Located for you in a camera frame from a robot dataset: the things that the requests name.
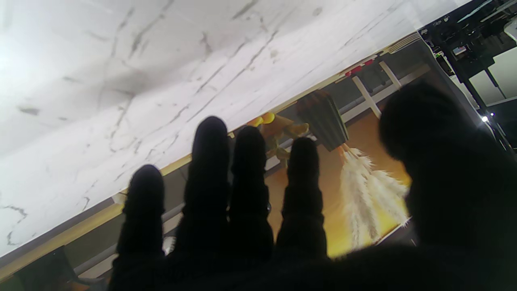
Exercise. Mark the printed kitchen scene backdrop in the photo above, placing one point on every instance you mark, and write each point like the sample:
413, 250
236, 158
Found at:
363, 178

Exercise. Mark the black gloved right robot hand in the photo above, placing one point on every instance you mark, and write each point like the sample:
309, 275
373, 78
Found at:
456, 210

